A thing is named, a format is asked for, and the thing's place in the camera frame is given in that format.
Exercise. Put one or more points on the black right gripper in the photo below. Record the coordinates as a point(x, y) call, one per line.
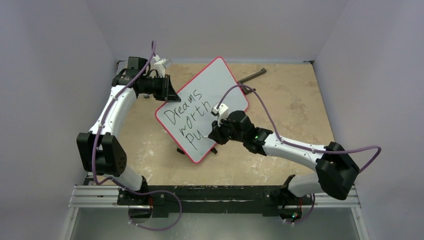
point(221, 130)

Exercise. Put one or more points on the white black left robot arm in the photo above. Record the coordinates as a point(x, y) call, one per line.
point(99, 149)

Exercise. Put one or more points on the pink framed whiteboard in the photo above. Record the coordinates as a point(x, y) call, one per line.
point(187, 121)

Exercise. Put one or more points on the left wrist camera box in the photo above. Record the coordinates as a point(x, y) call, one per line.
point(160, 65)

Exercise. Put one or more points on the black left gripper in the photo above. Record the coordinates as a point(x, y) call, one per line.
point(167, 92)

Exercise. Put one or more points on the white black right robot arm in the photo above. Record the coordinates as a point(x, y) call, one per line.
point(334, 170)

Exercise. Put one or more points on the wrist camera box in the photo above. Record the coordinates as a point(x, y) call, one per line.
point(160, 65)
point(221, 111)

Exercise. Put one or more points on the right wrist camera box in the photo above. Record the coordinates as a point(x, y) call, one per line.
point(221, 111)

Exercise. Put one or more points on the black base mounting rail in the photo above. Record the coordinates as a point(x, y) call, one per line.
point(266, 200)

